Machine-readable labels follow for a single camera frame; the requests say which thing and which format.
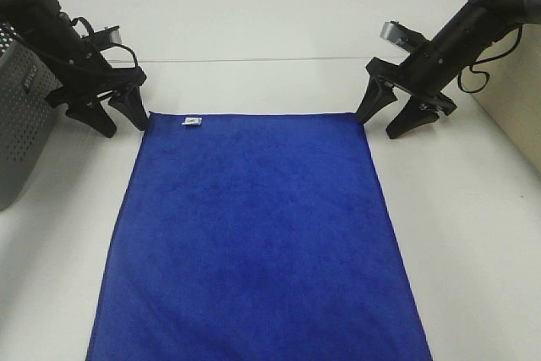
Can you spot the beige storage box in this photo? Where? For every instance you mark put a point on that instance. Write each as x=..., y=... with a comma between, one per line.
x=512, y=96

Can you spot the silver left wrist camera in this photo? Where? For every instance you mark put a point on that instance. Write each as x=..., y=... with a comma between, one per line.
x=105, y=38

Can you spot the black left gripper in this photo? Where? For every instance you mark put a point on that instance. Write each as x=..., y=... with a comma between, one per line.
x=85, y=83

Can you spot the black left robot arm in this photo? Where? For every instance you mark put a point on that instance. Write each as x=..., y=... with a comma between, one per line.
x=72, y=50

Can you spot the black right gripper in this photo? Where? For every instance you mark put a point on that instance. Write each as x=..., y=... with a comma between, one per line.
x=423, y=75

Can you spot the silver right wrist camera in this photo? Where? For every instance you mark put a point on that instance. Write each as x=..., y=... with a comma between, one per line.
x=402, y=37

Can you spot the grey perforated plastic basket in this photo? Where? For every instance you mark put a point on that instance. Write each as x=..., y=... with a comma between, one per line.
x=26, y=118

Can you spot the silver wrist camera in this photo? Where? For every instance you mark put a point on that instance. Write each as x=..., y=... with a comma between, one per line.
x=105, y=38
x=402, y=37

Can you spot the blue microfibre towel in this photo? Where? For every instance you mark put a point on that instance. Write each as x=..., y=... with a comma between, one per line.
x=255, y=237

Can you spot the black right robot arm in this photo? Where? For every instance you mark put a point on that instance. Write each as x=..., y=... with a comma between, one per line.
x=477, y=26

